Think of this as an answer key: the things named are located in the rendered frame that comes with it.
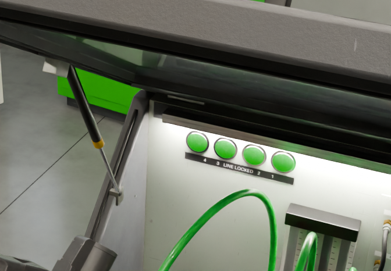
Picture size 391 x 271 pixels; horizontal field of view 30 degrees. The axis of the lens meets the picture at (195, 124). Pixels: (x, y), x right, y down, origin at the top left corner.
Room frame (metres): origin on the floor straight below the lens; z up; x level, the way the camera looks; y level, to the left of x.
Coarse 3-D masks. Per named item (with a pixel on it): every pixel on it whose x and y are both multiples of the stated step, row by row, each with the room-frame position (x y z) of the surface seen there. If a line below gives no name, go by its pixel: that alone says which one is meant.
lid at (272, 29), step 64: (0, 0) 0.51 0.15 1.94; (64, 0) 0.49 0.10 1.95; (128, 0) 0.48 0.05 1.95; (192, 0) 0.47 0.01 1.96; (64, 64) 1.01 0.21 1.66; (128, 64) 0.99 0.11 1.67; (192, 64) 0.76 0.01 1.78; (256, 64) 0.52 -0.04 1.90; (320, 64) 0.43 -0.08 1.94; (384, 64) 0.42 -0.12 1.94; (384, 128) 1.05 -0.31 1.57
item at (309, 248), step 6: (312, 234) 1.01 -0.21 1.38; (306, 240) 0.98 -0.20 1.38; (312, 240) 0.99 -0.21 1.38; (306, 246) 0.96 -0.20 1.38; (312, 246) 1.06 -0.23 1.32; (300, 252) 0.95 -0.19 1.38; (306, 252) 0.95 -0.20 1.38; (312, 252) 1.07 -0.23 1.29; (300, 258) 0.94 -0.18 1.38; (306, 258) 0.94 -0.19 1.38; (312, 258) 1.07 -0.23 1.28; (300, 264) 0.93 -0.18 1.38; (312, 264) 1.08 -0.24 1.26; (294, 270) 0.92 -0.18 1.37; (300, 270) 0.92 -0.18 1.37; (306, 270) 1.09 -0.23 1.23; (312, 270) 1.08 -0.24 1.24
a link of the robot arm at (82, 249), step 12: (84, 240) 0.88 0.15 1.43; (72, 252) 0.87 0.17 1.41; (84, 252) 0.87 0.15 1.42; (96, 252) 0.87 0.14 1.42; (108, 252) 0.88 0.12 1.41; (60, 264) 0.86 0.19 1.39; (72, 264) 0.85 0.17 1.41; (84, 264) 0.86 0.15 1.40; (96, 264) 0.86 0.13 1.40; (108, 264) 0.87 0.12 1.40
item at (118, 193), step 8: (72, 72) 1.04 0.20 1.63; (72, 80) 1.05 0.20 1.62; (72, 88) 1.06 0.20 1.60; (80, 88) 1.06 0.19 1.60; (80, 96) 1.06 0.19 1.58; (80, 104) 1.07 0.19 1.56; (88, 104) 1.08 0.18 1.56; (88, 112) 1.08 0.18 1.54; (88, 120) 1.09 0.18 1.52; (88, 128) 1.10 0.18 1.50; (96, 128) 1.10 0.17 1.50; (96, 136) 1.11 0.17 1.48; (96, 144) 1.11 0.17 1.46; (104, 152) 1.14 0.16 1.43; (104, 160) 1.14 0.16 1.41; (112, 176) 1.16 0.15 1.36; (112, 192) 1.18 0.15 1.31; (120, 192) 1.18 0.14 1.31; (120, 200) 1.19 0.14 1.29
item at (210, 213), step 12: (240, 192) 1.04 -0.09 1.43; (252, 192) 1.07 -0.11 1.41; (216, 204) 1.00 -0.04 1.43; (228, 204) 1.02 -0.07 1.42; (264, 204) 1.11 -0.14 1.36; (204, 216) 0.98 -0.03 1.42; (192, 228) 0.96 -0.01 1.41; (276, 228) 1.14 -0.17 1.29; (180, 240) 0.94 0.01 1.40; (276, 240) 1.15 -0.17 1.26; (168, 264) 0.91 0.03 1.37
